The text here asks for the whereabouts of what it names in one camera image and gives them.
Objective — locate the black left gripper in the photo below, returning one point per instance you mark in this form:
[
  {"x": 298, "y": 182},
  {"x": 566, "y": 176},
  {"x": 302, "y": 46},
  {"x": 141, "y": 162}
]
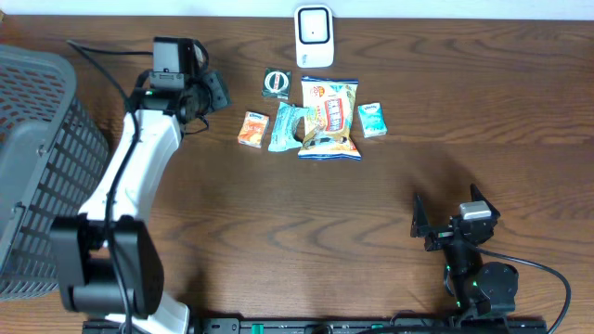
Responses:
[{"x": 218, "y": 93}]

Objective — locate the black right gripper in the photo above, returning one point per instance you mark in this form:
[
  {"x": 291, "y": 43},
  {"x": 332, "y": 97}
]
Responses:
[{"x": 420, "y": 227}]

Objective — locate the orange tissue pack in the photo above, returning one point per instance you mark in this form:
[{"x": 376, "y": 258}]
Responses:
[{"x": 253, "y": 129}]

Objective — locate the dark green round-logo packet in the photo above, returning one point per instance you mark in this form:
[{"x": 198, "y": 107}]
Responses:
[{"x": 277, "y": 83}]

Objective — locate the light teal snack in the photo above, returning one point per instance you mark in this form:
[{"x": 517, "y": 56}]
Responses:
[{"x": 283, "y": 136}]

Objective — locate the teal tissue pack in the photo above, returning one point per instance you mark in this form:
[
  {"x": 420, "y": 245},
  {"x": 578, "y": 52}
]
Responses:
[{"x": 372, "y": 120}]

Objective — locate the yellow snack bag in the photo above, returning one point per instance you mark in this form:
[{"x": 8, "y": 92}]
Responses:
[{"x": 328, "y": 122}]

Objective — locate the grey plastic basket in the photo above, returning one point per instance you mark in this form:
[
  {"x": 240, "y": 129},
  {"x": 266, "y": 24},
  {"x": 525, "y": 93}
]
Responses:
[{"x": 52, "y": 158}]

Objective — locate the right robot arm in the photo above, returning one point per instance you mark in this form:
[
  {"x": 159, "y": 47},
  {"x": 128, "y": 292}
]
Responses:
[{"x": 484, "y": 291}]

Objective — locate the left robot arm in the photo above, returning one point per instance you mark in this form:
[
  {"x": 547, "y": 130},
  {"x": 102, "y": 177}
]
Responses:
[{"x": 107, "y": 263}]

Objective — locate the white barcode scanner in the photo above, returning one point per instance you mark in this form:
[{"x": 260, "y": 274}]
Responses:
[{"x": 314, "y": 37}]

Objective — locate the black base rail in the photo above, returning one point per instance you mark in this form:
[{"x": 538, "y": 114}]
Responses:
[{"x": 401, "y": 324}]

